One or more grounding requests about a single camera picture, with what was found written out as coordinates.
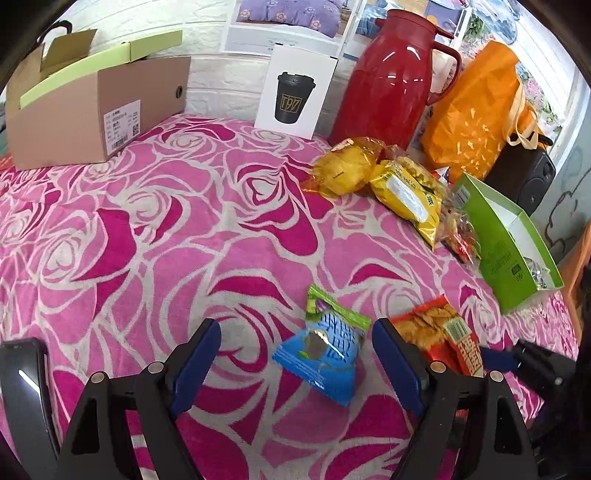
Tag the white cup package box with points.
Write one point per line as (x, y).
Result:
(295, 87)

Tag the black speaker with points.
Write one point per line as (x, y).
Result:
(526, 180)

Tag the black phone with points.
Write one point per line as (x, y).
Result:
(27, 397)

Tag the brown cardboard box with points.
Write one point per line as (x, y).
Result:
(92, 120)

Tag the small red candy packet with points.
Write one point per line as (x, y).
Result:
(459, 240)

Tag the orange cloth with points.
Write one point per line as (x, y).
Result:
(582, 277)

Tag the yellow chip packet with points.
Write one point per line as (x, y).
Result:
(406, 198)

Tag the orange tote bag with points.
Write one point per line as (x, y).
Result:
(471, 110)

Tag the orange chips packet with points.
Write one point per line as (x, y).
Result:
(429, 323)

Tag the red thermos jug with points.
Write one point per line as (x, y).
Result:
(383, 83)

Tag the green cardboard box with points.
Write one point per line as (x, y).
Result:
(503, 272)

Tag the yellow bread packet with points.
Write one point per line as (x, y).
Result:
(344, 170)

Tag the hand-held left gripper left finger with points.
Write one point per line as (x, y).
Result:
(194, 364)

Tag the bedding wall poster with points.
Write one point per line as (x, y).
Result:
(286, 18)

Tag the pink rose blanket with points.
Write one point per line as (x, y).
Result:
(184, 240)

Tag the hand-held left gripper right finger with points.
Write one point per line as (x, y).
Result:
(397, 360)

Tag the light green box lid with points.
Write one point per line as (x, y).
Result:
(92, 67)

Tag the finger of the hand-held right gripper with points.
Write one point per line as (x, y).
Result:
(501, 359)

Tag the silver snack packet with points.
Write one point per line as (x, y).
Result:
(535, 272)

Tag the blue snack packet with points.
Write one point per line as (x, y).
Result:
(328, 341)

